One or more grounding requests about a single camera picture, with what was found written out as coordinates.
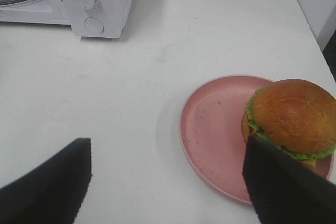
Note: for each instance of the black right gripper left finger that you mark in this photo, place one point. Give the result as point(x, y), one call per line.
point(54, 191)

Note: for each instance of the pink round plate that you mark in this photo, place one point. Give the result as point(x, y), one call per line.
point(211, 135)

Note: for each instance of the toy burger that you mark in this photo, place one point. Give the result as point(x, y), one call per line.
point(296, 116)

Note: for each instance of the round white door button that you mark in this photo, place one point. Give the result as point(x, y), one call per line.
point(94, 25)

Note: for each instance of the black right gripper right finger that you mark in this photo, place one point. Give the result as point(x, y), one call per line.
point(284, 191)

